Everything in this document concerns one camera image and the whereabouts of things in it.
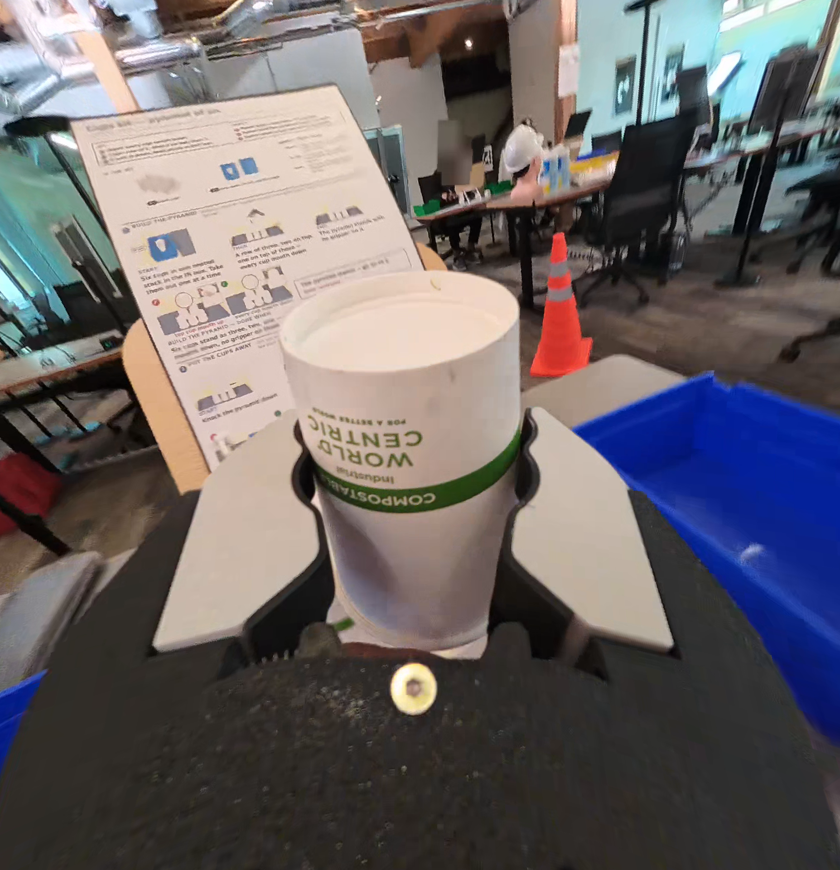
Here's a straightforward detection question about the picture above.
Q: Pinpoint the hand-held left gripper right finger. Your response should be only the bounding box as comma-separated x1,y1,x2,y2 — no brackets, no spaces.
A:
493,408,676,670

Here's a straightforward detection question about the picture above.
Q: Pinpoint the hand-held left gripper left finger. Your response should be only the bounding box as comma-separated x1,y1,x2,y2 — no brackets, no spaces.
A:
151,411,334,674

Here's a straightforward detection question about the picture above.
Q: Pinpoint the blue plastic bin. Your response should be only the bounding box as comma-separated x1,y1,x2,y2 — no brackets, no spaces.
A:
573,370,840,749
0,669,48,811

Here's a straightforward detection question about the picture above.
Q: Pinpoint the orange traffic cone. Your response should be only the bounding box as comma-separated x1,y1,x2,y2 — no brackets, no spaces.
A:
530,232,594,378

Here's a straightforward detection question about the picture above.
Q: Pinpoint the red bag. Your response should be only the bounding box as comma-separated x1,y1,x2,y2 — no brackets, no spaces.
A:
0,452,62,545

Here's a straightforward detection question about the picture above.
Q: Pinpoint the wood edged grey table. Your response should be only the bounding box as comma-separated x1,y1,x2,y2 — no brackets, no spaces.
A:
0,343,133,477

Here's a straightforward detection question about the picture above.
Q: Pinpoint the printed instruction sheet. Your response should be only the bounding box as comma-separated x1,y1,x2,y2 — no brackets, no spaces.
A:
70,85,428,464

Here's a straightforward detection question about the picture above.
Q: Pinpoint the wooden table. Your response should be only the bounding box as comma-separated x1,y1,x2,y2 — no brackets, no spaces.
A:
413,153,829,310

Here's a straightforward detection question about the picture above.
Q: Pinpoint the black office chair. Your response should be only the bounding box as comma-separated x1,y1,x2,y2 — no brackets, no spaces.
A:
578,111,701,308

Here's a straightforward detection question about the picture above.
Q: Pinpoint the grey panel on stand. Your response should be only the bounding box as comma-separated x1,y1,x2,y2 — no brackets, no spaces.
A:
362,124,409,213

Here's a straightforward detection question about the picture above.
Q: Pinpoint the black pole floor lamp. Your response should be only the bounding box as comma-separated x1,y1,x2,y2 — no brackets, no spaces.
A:
624,0,667,130
4,114,111,235

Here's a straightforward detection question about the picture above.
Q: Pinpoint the silver ceiling air duct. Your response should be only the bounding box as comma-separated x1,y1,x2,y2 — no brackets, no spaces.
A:
0,30,205,118

